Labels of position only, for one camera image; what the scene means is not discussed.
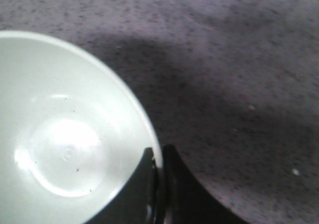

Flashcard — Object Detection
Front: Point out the green bowl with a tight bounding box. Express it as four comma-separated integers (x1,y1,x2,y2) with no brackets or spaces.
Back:
0,30,165,224

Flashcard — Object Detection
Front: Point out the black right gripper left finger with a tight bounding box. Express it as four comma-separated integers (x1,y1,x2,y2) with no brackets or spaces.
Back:
87,147,157,224

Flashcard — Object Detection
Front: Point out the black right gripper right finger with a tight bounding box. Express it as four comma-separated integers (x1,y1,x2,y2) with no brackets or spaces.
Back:
162,145,245,224

